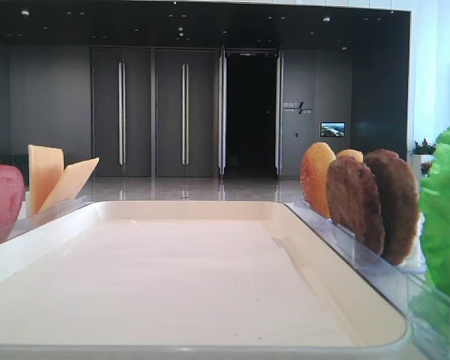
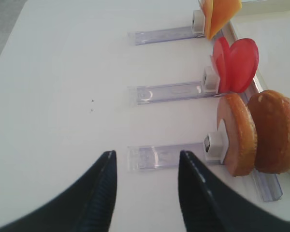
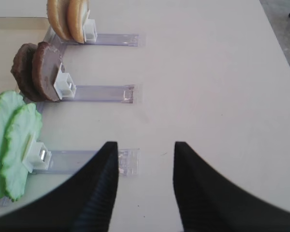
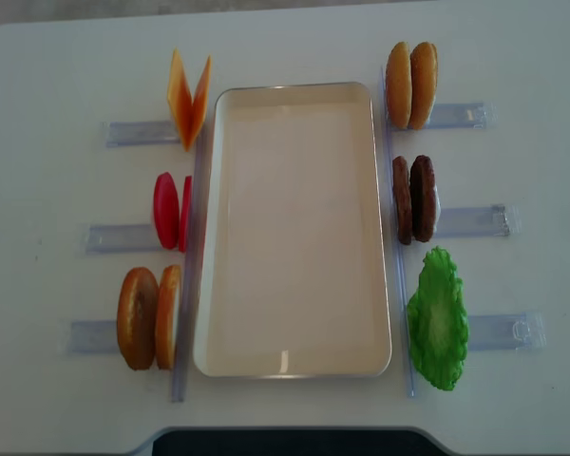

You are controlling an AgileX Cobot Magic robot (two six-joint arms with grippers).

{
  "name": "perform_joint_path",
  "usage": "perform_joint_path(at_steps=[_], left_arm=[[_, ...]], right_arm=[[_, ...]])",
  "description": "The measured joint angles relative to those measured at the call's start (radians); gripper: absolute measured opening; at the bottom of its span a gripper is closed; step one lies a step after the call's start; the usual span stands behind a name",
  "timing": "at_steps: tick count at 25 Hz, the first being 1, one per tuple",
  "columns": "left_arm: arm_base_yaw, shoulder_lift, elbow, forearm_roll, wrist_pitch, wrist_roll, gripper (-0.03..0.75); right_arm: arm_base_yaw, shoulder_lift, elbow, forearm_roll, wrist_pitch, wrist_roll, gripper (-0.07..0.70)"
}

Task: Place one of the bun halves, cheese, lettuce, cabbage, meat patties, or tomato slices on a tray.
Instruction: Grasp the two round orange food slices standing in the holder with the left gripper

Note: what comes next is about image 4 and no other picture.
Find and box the toasted bun slice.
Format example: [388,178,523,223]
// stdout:
[155,264,182,371]
[117,267,159,371]

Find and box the red tomato slice right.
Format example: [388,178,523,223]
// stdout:
[179,176,193,253]

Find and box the red tomato slice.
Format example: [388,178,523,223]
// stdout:
[153,172,180,250]
[179,176,193,253]

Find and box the red tomato slice left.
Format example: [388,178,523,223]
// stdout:
[153,172,180,250]

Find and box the brown meat patty left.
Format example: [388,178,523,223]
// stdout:
[392,156,413,245]

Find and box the brown meat patty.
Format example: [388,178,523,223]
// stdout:
[392,156,413,245]
[409,155,437,242]

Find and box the brown meat patty right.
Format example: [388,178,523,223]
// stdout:
[409,155,437,242]

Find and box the orange cheese slice right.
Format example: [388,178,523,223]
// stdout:
[186,56,212,150]

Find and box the orange cheese slice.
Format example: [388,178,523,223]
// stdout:
[166,48,192,151]
[186,56,212,150]

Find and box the orange cheese slice left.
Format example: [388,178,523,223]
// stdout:
[166,48,192,151]

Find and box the green lettuce leaf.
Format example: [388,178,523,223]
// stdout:
[407,246,469,391]

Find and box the clear holder strip lettuce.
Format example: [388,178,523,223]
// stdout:
[467,312,546,352]

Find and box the cream rectangular metal tray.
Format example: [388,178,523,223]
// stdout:
[193,82,392,379]

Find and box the golden bun slice left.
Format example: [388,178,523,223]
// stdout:
[386,42,412,129]

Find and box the golden bun slice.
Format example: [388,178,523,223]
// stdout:
[386,42,412,129]
[408,42,439,130]

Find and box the clear holder strip patty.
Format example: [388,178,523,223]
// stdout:
[434,204,522,238]

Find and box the golden bun slice right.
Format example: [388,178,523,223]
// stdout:
[408,42,439,130]

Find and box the black chair seat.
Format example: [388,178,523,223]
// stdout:
[152,429,444,455]

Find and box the clear long rail right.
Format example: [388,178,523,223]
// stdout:
[380,65,416,398]

